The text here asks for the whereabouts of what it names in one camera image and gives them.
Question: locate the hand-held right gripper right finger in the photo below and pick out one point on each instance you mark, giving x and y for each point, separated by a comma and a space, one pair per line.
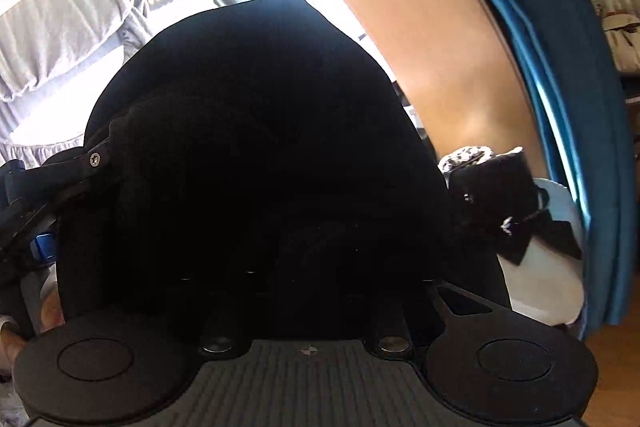
392, 332

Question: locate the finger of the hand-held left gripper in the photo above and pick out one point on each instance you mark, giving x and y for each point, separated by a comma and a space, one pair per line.
85, 169

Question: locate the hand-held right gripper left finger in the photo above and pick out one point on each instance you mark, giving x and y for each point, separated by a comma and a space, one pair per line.
217, 332

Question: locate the black pants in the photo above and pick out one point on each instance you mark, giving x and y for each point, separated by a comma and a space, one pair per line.
260, 132

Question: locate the grey hanging cloth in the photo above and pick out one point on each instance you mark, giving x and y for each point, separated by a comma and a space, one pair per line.
65, 17

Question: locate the black white patterned sweater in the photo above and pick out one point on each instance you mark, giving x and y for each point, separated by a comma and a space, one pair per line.
467, 157

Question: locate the wooden cabinet panel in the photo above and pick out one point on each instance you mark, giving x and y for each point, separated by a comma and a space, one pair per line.
425, 32

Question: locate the blue curtain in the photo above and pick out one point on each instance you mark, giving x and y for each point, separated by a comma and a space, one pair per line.
565, 82

